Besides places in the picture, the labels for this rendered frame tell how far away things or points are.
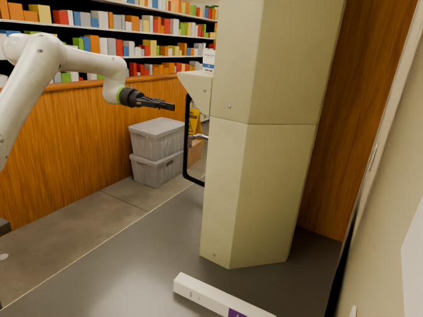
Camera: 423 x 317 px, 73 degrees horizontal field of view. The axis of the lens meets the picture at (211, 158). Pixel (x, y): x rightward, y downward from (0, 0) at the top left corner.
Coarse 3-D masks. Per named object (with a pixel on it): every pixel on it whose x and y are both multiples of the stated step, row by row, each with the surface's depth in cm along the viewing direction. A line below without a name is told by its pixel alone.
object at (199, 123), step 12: (192, 108) 120; (192, 120) 122; (204, 120) 118; (192, 132) 124; (204, 132) 120; (192, 144) 126; (204, 144) 121; (192, 156) 128; (204, 156) 123; (192, 168) 129; (204, 168) 125; (204, 180) 127
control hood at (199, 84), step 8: (184, 72) 78; (192, 72) 80; (200, 72) 81; (184, 80) 77; (192, 80) 76; (200, 80) 75; (208, 80) 74; (192, 88) 77; (200, 88) 76; (208, 88) 74; (192, 96) 78; (200, 96) 76; (208, 96) 75; (200, 104) 77; (208, 104) 76; (208, 112) 77
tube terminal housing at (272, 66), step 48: (240, 0) 64; (288, 0) 63; (336, 0) 65; (240, 48) 67; (288, 48) 67; (240, 96) 71; (288, 96) 72; (240, 144) 74; (288, 144) 77; (240, 192) 79; (288, 192) 84; (240, 240) 86; (288, 240) 92
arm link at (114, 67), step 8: (72, 48) 120; (72, 56) 118; (80, 56) 122; (88, 56) 125; (96, 56) 129; (104, 56) 133; (112, 56) 138; (64, 64) 116; (72, 64) 119; (80, 64) 122; (88, 64) 126; (96, 64) 129; (104, 64) 132; (112, 64) 135; (120, 64) 139; (88, 72) 130; (96, 72) 132; (104, 72) 135; (112, 72) 137; (120, 72) 140; (120, 80) 141
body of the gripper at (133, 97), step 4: (132, 92) 137; (136, 92) 136; (140, 92) 137; (132, 96) 136; (136, 96) 136; (140, 96) 138; (144, 96) 140; (132, 100) 136; (136, 100) 135; (144, 100) 134; (132, 104) 138; (136, 104) 137
